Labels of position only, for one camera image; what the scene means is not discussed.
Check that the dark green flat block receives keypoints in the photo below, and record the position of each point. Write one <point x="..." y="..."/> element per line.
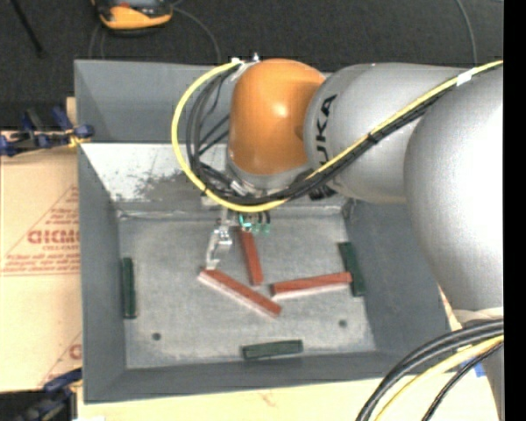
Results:
<point x="352" y="270"/>
<point x="129" y="287"/>
<point x="272" y="349"/>

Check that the grey metal bin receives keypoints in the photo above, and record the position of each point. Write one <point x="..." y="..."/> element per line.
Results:
<point x="179" y="314"/>

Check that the red-brown flat block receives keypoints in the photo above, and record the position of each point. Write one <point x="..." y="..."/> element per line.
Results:
<point x="252" y="259"/>
<point x="311" y="284"/>
<point x="241" y="293"/>

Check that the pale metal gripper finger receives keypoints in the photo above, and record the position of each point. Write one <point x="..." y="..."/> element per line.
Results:
<point x="215" y="252"/>

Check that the brown cardboard board red print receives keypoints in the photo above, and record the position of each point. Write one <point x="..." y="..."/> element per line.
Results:
<point x="35" y="217"/>

